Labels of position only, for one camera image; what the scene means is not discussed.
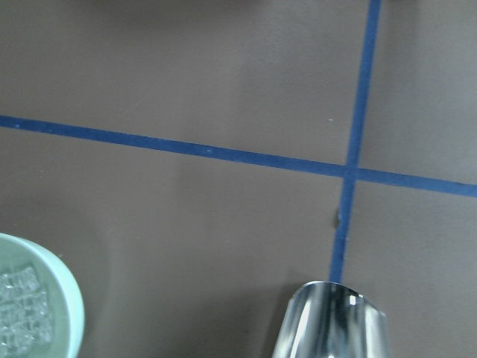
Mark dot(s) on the steel ice scoop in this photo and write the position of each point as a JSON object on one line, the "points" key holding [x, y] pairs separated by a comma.
{"points": [[326, 319]]}

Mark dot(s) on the light green bowl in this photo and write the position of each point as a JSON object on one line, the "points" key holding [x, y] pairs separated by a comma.
{"points": [[42, 309]]}

